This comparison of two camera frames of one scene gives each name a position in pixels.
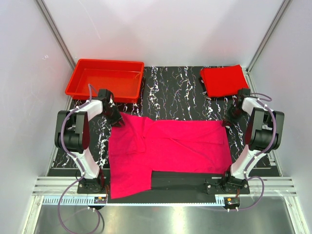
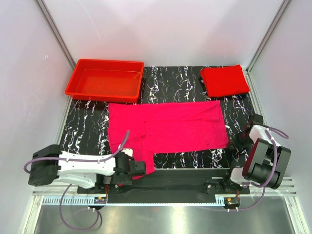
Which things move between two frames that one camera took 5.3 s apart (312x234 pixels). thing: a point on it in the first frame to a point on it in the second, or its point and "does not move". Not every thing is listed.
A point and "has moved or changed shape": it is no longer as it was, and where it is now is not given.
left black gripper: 114,117 to 140,167
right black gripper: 230,117 to 236,141
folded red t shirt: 224,80 does not move
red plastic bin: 123,78 does not move
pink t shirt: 138,146 has moved or changed shape
